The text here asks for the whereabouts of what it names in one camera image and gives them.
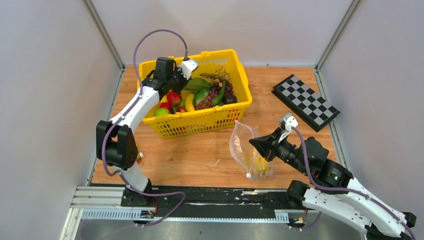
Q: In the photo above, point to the clear zip top bag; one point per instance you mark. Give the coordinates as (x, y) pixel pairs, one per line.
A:
(244, 153)

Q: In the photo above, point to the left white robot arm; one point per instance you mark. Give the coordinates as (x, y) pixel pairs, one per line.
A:
(115, 142)

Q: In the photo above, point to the folded black chessboard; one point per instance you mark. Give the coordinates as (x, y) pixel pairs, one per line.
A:
(311, 107)

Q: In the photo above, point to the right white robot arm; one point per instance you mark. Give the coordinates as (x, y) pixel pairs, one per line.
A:
(333, 190)

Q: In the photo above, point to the red apple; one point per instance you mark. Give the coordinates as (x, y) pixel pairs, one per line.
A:
(174, 98)

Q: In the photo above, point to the white slotted cable duct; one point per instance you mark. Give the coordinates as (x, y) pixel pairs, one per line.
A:
(103, 202)

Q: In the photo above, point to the green apple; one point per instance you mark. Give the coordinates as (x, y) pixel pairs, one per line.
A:
(161, 112)

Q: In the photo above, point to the green leafy vegetable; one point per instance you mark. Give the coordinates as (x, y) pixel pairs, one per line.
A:
(197, 84)

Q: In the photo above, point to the dark avocado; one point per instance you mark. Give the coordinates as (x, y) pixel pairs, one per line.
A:
(229, 99)

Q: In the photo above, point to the colourful toy block car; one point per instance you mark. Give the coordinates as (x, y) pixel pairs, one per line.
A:
(140, 157)

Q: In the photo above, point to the red bell pepper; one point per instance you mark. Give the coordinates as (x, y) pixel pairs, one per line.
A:
(168, 106)

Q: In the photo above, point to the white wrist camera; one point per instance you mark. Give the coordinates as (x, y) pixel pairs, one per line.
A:
(286, 124)
(188, 67)

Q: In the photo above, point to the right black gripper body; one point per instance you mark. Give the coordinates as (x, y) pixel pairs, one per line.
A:
(282, 150)

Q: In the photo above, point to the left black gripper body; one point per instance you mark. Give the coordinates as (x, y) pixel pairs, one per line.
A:
(177, 81)

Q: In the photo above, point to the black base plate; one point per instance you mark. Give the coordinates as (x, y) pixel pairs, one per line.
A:
(212, 202)

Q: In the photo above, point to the green chili pepper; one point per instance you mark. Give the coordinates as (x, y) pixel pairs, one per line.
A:
(220, 95)

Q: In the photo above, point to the yellow banana bunch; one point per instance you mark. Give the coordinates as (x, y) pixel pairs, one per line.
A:
(260, 166)

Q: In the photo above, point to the single yellow banana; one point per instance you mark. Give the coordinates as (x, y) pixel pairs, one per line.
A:
(189, 103)

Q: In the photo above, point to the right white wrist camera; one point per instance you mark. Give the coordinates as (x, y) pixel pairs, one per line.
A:
(286, 124)

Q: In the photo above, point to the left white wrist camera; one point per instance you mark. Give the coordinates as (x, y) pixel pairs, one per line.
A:
(188, 67)

